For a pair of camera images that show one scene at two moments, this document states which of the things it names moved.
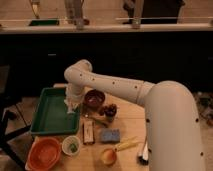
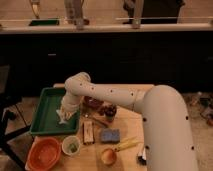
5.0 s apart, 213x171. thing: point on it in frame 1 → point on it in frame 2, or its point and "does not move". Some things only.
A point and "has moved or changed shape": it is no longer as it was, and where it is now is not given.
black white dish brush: x=143 y=157 does not move
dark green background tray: x=44 y=23 does not move
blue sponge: x=110 y=135 does not move
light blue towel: x=70 y=108 has moved or changed shape
